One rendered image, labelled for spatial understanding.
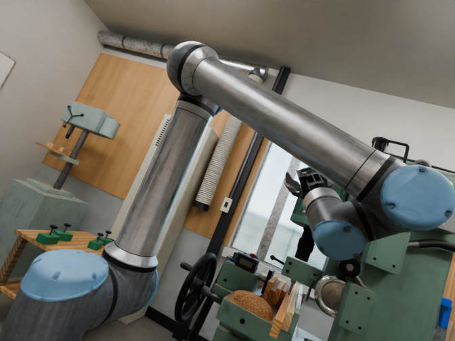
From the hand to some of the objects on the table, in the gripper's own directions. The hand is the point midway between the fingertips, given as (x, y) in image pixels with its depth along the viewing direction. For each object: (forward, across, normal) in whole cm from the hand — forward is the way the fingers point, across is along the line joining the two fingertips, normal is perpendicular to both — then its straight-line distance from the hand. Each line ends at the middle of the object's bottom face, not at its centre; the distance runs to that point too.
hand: (307, 176), depth 85 cm
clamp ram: (-4, +28, +41) cm, 50 cm away
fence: (-10, +15, +48) cm, 51 cm away
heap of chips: (-24, +26, +26) cm, 44 cm away
